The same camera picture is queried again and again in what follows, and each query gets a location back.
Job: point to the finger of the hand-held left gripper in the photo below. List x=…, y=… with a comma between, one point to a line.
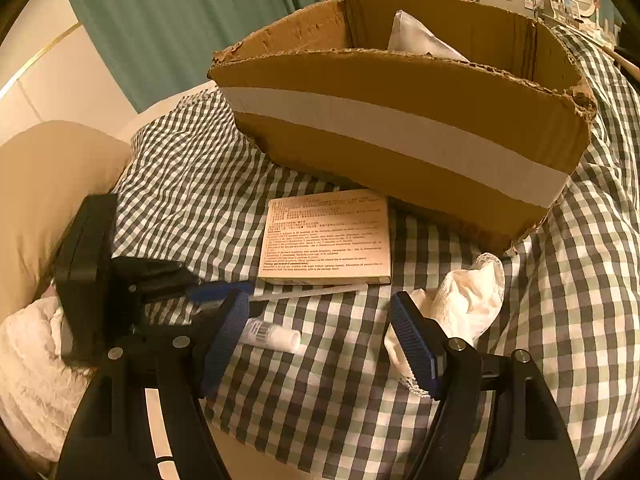
x=155, y=277

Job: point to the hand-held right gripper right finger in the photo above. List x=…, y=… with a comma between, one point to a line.
x=415, y=350

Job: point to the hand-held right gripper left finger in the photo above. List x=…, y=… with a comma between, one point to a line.
x=225, y=345

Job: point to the small white tube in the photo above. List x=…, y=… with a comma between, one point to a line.
x=272, y=337

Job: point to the white lace sock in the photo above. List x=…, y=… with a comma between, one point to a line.
x=467, y=305

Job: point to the thin white stick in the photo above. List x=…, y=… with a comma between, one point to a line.
x=310, y=292

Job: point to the brown cardboard box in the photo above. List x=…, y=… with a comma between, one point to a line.
x=400, y=125

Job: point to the beige cushion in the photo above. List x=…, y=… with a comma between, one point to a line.
x=45, y=195

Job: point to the white fluffy towel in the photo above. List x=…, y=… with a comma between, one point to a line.
x=30, y=380

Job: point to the beige medicine box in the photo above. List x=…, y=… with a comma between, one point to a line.
x=325, y=240

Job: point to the checked blanket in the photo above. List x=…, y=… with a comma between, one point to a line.
x=575, y=270

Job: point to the green curtain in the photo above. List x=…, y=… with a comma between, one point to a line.
x=200, y=25

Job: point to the white packet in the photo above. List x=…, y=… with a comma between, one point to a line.
x=420, y=40

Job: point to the wooden stick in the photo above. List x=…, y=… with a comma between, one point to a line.
x=622, y=62

